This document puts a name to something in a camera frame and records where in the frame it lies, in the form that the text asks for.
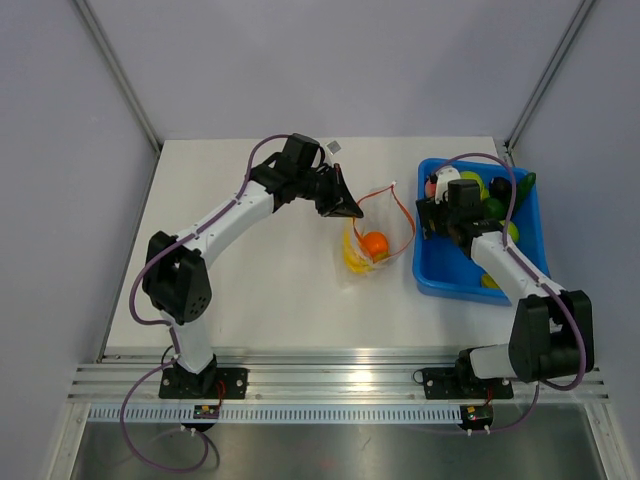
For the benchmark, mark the aluminium mounting rail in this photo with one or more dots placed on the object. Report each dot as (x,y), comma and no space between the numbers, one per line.
(284,376)

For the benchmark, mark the dark purple fruit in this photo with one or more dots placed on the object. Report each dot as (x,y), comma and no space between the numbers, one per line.
(500,188)

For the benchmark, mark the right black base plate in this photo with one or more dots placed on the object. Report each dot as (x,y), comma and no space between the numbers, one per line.
(446,383)

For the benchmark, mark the blue plastic bin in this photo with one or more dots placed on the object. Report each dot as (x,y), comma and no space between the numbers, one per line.
(441,269)

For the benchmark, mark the green cucumber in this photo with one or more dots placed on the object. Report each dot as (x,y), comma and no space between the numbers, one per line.
(523,188)

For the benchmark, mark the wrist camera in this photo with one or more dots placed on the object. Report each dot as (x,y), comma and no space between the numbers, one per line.
(440,180)
(333,147)

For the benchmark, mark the right small circuit board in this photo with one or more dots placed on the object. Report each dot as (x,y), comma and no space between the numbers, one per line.
(477,416)

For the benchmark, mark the clear zip top bag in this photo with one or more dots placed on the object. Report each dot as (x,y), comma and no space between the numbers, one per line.
(384,212)

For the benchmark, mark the right aluminium frame post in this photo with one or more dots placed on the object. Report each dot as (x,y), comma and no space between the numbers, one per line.
(555,62)

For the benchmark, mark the dark green avocado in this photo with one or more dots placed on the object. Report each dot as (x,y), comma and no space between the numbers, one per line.
(494,209)

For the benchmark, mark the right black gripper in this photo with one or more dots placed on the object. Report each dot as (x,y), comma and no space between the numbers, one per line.
(427,210)

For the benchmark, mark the yellow green starfruit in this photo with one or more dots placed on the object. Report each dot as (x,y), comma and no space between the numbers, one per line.
(488,282)

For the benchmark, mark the aluminium frame post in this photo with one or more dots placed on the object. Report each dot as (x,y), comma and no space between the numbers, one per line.
(94,28)
(555,62)

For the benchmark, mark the white slotted cable duct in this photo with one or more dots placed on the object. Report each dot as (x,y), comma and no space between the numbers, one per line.
(283,414)

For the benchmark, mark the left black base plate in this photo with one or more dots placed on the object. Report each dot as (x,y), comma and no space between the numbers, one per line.
(213,382)

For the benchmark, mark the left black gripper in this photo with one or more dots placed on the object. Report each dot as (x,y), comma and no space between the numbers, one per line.
(339,201)

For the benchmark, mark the orange tomato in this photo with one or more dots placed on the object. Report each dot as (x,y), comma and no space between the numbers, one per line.
(376,245)

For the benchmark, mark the left small circuit board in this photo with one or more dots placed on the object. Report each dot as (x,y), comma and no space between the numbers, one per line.
(206,411)

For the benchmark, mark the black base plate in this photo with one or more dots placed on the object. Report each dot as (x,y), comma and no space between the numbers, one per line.
(213,382)
(446,383)

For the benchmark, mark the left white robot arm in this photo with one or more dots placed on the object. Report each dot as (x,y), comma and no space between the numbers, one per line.
(175,275)

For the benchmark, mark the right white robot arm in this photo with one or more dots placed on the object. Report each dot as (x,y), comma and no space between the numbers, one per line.
(551,339)

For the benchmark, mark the left aluminium frame post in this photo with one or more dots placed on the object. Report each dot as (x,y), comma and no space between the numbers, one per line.
(94,28)

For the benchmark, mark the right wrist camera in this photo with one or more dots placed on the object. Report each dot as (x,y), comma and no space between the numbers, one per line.
(440,180)

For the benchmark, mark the pink peach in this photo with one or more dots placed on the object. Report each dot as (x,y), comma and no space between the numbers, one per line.
(430,189)

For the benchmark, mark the small circuit board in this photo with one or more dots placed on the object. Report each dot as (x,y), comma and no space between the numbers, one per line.
(477,416)
(206,411)

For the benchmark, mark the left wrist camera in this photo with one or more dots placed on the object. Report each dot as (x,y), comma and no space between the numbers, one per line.
(333,147)

